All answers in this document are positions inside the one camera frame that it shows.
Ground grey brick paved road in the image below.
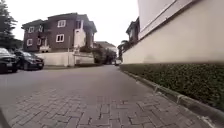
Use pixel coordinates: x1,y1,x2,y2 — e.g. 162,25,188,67
0,64,214,128

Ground white compound wall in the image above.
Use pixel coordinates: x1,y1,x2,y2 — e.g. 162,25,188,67
34,51,96,68

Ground brown brick house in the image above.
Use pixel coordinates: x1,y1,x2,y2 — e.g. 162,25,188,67
20,12,98,54

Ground cream boundary wall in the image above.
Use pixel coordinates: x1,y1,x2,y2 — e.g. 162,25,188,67
121,0,224,65

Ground dark house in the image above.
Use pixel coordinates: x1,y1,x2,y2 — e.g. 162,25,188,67
125,17,141,46

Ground low green hedge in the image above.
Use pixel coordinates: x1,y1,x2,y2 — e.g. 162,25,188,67
119,62,224,112

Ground white vehicle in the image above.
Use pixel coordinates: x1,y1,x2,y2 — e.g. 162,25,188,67
113,59,122,67

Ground dark green bushes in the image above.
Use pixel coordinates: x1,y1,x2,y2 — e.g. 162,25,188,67
79,44,118,66

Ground distant house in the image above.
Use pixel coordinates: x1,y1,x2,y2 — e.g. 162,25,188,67
93,41,118,55

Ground dark car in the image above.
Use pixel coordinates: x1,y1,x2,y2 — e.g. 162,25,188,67
0,47,19,74

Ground tall dark tree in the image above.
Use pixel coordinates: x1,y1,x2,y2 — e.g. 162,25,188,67
0,0,24,52

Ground white building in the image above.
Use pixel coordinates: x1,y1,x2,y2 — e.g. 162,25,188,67
137,0,196,40

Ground black car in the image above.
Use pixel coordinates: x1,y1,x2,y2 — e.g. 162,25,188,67
12,49,45,72

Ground grey concrete kerb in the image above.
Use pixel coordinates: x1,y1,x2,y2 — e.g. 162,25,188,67
119,68,224,128

